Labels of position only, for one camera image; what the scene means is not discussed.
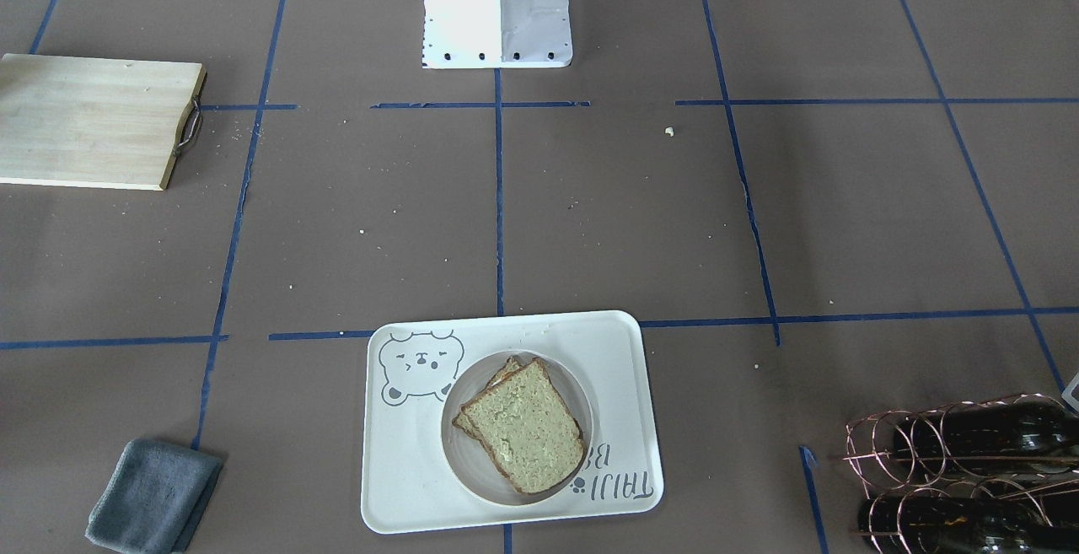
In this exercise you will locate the grey folded cloth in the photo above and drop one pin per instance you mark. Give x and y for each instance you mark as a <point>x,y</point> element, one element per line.
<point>155,499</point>

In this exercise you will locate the wooden cutting board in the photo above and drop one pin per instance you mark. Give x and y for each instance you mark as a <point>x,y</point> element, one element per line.
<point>95,122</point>

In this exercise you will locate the dark green wine bottle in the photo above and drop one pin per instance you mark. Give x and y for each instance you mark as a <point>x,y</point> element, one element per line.
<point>1026,437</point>

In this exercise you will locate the bread slice on plate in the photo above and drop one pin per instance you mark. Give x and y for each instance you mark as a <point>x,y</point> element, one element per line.
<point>464,420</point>

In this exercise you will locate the bread slice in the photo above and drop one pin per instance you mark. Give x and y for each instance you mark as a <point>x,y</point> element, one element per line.
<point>464,420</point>
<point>528,430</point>

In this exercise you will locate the copper wire bottle rack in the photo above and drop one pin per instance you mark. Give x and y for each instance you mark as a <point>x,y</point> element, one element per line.
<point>869,445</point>

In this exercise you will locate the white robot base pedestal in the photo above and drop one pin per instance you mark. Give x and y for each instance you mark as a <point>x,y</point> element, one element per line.
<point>485,34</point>

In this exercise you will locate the cream bear tray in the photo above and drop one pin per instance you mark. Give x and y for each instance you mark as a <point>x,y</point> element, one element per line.
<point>406,483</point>

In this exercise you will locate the white round plate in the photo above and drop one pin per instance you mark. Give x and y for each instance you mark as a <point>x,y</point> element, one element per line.
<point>467,459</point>

